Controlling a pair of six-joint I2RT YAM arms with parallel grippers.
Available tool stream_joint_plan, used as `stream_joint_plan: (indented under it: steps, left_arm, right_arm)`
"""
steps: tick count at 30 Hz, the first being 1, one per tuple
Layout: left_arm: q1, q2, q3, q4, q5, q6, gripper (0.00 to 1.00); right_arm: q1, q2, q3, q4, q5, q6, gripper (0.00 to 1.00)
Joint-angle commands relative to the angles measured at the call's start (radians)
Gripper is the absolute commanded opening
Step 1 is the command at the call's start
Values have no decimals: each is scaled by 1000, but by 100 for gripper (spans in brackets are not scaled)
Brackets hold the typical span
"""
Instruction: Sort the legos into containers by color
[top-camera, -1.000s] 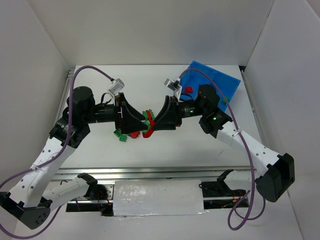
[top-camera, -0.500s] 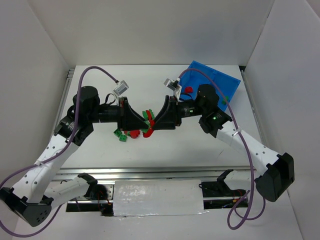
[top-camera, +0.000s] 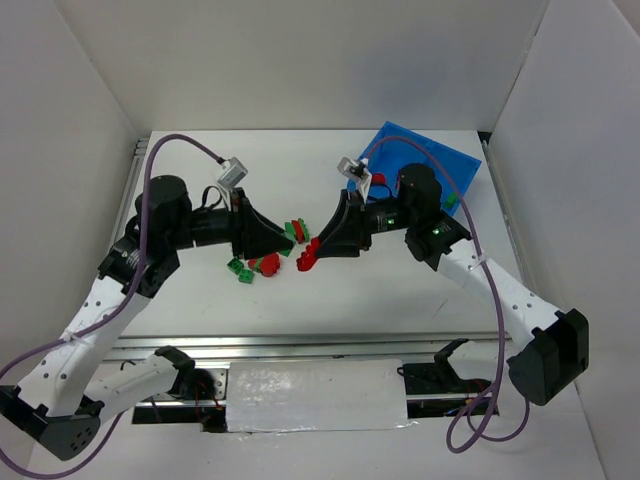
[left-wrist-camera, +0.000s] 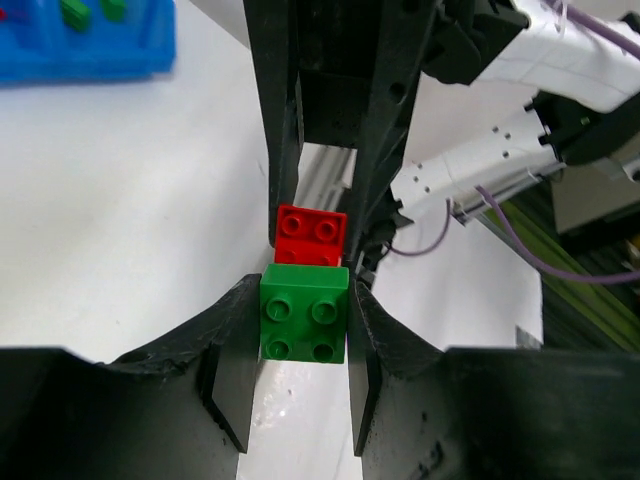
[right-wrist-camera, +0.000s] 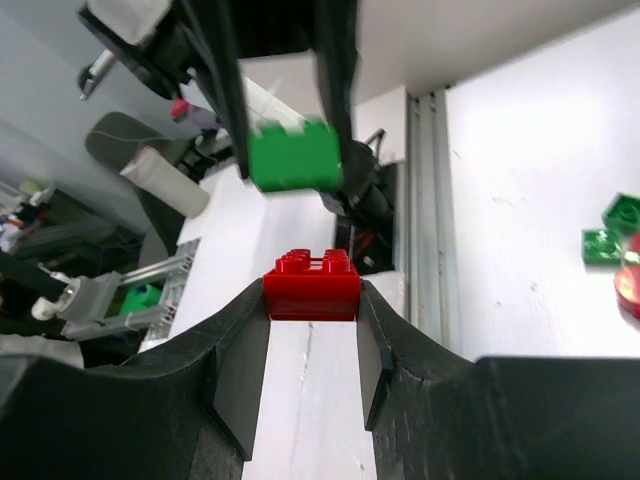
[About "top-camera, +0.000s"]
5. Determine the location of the green lego brick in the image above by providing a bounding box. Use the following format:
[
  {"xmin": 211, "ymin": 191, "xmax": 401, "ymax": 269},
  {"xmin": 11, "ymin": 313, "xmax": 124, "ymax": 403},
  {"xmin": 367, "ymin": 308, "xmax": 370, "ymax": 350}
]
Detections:
[
  {"xmin": 443, "ymin": 192, "xmax": 459, "ymax": 209},
  {"xmin": 285, "ymin": 222, "xmax": 298, "ymax": 241}
]

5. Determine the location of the red arch lego piece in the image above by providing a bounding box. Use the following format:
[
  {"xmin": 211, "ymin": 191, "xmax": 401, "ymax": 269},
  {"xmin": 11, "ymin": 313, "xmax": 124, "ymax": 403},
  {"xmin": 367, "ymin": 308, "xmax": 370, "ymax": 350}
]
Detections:
[{"xmin": 371, "ymin": 173, "xmax": 386, "ymax": 185}]

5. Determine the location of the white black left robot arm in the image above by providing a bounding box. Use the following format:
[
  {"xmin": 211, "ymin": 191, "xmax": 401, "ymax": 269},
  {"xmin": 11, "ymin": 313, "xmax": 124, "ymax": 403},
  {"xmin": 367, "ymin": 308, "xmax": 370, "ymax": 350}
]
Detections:
[{"xmin": 1, "ymin": 175, "xmax": 293, "ymax": 461}]

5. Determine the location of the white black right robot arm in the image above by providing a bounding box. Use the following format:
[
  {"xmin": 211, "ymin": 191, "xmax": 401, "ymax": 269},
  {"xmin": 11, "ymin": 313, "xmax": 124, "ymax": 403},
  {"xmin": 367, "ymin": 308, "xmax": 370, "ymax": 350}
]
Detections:
[{"xmin": 312, "ymin": 158, "xmax": 589, "ymax": 406}]

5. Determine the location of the red rounded lego piece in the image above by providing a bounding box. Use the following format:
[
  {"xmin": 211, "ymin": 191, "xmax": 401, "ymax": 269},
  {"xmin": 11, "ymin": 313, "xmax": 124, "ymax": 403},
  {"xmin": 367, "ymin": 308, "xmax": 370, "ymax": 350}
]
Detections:
[{"xmin": 259, "ymin": 252, "xmax": 281, "ymax": 277}]

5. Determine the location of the green square lego upside down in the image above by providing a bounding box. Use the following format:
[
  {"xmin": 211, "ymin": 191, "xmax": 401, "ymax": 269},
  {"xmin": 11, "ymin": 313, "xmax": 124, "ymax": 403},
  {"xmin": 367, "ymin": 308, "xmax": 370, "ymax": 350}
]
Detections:
[{"xmin": 227, "ymin": 258, "xmax": 245, "ymax": 275}]

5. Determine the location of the green square lego studs up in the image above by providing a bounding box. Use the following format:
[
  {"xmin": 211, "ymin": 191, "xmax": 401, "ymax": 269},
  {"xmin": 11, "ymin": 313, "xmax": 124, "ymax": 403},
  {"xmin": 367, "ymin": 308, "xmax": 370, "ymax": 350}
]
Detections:
[{"xmin": 237, "ymin": 268, "xmax": 255, "ymax": 285}]

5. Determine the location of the green red lego cluster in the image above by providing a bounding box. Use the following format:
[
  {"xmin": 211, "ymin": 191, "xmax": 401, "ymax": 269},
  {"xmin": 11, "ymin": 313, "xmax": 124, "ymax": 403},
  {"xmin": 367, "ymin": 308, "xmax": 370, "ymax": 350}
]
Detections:
[{"xmin": 296, "ymin": 237, "xmax": 321, "ymax": 272}]

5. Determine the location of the blue plastic sorting bin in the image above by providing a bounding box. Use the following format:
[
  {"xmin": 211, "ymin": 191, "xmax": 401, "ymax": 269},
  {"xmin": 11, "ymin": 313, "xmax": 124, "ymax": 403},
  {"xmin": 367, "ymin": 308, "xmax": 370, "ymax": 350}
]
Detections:
[{"xmin": 358, "ymin": 121, "xmax": 483, "ymax": 217}]

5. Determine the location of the green lego brick in bin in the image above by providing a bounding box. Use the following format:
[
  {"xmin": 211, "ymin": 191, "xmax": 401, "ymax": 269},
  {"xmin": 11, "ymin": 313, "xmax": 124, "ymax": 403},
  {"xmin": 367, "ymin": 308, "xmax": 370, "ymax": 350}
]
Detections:
[{"xmin": 443, "ymin": 192, "xmax": 459, "ymax": 209}]

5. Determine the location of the white taped cover plate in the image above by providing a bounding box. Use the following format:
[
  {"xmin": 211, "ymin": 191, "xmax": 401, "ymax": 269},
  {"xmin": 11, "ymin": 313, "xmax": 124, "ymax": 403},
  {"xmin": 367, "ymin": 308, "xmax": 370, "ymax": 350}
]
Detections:
[{"xmin": 226, "ymin": 359, "xmax": 410, "ymax": 433}]

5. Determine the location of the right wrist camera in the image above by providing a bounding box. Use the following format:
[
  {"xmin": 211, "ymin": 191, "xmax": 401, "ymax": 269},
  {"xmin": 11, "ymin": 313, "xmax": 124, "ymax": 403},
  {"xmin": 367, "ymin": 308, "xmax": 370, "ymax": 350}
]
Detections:
[{"xmin": 337, "ymin": 157, "xmax": 372, "ymax": 201}]

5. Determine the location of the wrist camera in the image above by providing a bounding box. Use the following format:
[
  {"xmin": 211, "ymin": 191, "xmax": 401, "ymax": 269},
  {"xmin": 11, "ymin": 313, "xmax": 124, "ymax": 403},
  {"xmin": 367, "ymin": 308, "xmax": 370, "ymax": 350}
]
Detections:
[
  {"xmin": 216, "ymin": 157, "xmax": 248, "ymax": 190},
  {"xmin": 337, "ymin": 157, "xmax": 372, "ymax": 201}
]

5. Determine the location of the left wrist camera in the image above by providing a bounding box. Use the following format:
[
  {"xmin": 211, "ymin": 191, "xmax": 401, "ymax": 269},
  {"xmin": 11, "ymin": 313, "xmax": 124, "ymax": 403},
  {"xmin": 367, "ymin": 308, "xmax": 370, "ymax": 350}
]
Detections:
[{"xmin": 216, "ymin": 157, "xmax": 248, "ymax": 190}]

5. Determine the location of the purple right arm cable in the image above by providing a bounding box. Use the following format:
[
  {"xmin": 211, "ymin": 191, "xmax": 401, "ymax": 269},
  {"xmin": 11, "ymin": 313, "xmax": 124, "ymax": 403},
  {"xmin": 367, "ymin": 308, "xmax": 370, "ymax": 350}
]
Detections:
[{"xmin": 367, "ymin": 135, "xmax": 531, "ymax": 454}]

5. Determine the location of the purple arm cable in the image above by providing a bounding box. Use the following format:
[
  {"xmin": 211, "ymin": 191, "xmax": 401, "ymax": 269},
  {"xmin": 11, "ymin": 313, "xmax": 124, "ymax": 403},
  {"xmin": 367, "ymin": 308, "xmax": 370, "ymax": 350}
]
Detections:
[
  {"xmin": 367, "ymin": 135, "xmax": 531, "ymax": 454},
  {"xmin": 0, "ymin": 133, "xmax": 224, "ymax": 475}
]

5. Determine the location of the aluminium table edge rail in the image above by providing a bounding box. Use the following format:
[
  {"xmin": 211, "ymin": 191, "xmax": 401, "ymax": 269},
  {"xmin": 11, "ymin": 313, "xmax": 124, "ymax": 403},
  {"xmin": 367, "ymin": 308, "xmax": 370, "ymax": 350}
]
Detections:
[{"xmin": 106, "ymin": 332, "xmax": 498, "ymax": 362}]

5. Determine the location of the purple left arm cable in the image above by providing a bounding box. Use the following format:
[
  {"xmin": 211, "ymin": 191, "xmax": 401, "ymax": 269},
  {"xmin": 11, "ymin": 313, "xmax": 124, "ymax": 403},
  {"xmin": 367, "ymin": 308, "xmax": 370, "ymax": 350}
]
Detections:
[{"xmin": 0, "ymin": 133, "xmax": 224, "ymax": 475}]

